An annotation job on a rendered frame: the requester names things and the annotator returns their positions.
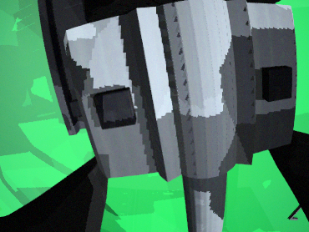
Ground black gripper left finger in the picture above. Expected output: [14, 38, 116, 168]
[0, 157, 108, 232]

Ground silver metal shaft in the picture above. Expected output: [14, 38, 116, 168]
[181, 173, 227, 232]

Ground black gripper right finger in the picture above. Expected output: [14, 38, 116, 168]
[269, 130, 309, 221]

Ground silver allen key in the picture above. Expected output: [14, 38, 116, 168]
[289, 206, 301, 220]

